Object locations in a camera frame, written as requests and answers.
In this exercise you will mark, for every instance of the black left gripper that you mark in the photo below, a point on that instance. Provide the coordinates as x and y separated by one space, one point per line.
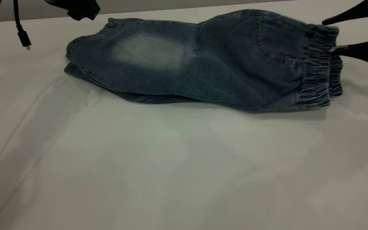
78 8

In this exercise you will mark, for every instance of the blue denim shorts basketball print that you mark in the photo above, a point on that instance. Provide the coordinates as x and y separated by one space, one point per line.
203 64

